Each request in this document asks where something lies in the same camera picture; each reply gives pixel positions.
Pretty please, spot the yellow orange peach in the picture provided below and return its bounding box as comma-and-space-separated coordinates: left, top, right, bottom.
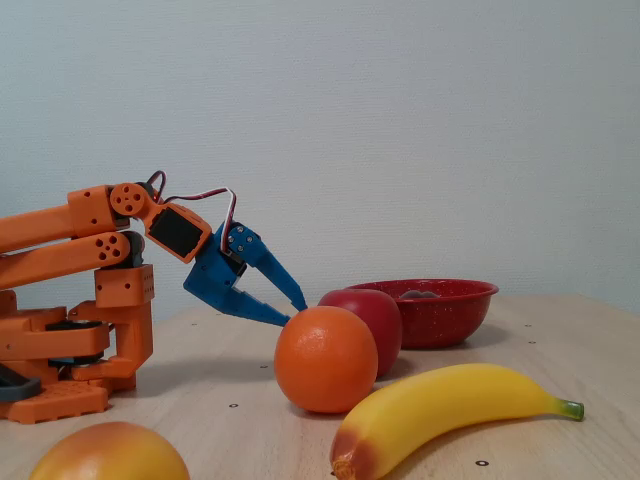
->
28, 421, 192, 480

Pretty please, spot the red speckled bowl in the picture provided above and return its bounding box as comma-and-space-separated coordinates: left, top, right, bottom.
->
344, 278, 500, 350

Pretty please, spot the white red servo cable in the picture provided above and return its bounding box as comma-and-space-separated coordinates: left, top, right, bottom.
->
147, 169, 239, 252

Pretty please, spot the dark grey table clamp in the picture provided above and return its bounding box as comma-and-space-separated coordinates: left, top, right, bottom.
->
0, 363, 42, 402

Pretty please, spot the orange fruit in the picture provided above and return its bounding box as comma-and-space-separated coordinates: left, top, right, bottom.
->
273, 305, 380, 415

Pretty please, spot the red apple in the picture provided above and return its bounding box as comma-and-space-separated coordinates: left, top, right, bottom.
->
317, 288, 404, 379

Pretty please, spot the yellow banana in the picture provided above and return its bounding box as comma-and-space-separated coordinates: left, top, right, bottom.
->
329, 363, 585, 480

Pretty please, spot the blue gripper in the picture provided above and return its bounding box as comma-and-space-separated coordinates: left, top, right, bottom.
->
182, 221, 308, 328

